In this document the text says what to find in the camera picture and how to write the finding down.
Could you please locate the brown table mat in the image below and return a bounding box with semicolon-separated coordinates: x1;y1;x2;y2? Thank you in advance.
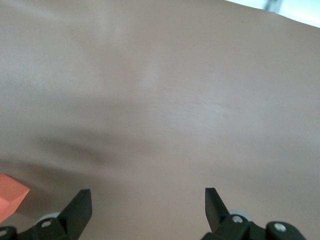
0;0;320;240

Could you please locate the orange foam block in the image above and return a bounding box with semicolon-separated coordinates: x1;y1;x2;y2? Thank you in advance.
0;173;31;223

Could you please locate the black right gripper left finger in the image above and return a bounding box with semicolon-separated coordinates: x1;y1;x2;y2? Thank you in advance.
0;188;93;240

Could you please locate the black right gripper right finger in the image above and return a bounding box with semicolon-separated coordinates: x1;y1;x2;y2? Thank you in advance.
201;186;306;240

